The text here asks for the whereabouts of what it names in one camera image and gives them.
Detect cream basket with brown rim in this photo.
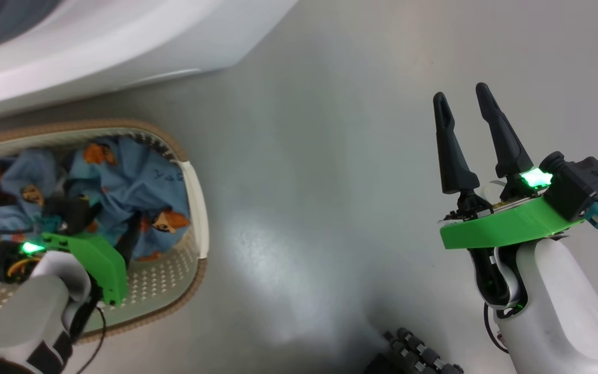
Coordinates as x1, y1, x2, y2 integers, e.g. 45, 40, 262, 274
0, 119, 210, 346

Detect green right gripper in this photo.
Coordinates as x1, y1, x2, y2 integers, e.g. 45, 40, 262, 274
433, 82, 585, 318

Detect white front-load washing machine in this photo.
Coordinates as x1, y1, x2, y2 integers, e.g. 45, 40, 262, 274
0, 0, 300, 123

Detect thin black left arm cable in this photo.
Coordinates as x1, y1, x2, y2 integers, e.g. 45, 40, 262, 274
73, 305, 106, 374

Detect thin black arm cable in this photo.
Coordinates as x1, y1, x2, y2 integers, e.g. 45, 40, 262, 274
73, 305, 106, 374
483, 304, 510, 354

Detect blue clothes with orange print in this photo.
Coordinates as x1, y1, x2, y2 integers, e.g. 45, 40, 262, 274
0, 136, 192, 263

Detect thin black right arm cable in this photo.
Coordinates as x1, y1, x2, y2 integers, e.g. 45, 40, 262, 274
483, 304, 510, 354

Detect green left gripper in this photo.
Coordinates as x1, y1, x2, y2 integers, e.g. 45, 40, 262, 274
0, 223, 141, 306

